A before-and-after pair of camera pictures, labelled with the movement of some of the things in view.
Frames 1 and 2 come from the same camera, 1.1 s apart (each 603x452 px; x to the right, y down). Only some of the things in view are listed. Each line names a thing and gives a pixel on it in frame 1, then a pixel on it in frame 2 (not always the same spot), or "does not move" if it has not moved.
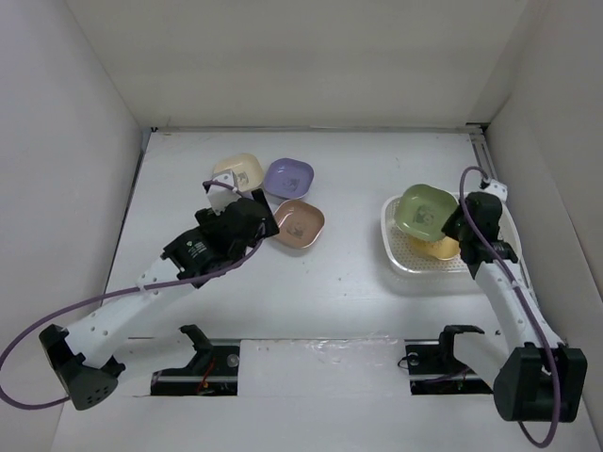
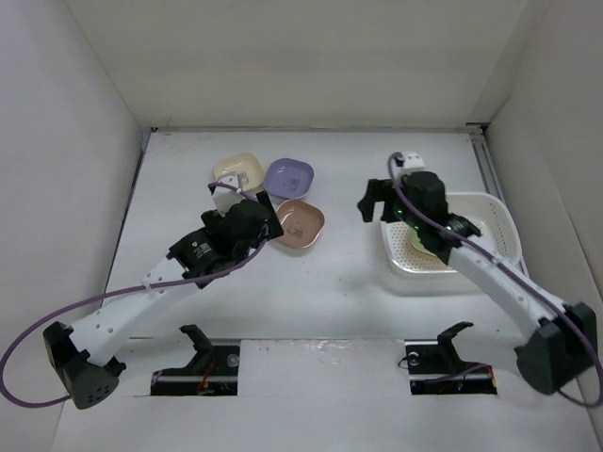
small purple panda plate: [287, 178] does not move
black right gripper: [448, 229] -> [377, 191]
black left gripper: [208, 217] does not move
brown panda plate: [299, 223] does not move
